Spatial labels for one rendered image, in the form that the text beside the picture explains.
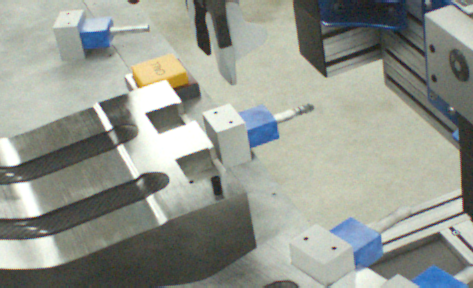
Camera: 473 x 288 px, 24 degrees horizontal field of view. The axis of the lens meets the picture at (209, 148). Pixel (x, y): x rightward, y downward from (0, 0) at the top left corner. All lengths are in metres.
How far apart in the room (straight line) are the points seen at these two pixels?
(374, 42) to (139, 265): 0.62
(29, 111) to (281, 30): 1.83
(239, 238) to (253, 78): 1.93
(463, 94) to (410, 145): 1.57
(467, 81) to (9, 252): 0.48
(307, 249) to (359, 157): 1.65
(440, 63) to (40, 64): 0.67
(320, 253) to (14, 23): 0.86
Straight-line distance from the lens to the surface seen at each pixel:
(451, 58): 1.12
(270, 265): 1.05
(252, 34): 1.19
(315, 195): 2.56
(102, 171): 1.18
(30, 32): 1.70
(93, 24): 1.58
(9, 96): 1.54
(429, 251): 2.05
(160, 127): 1.27
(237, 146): 1.28
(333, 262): 1.01
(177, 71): 1.43
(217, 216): 1.10
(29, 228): 1.13
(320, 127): 2.79
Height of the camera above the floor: 1.53
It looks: 34 degrees down
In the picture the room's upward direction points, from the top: 11 degrees counter-clockwise
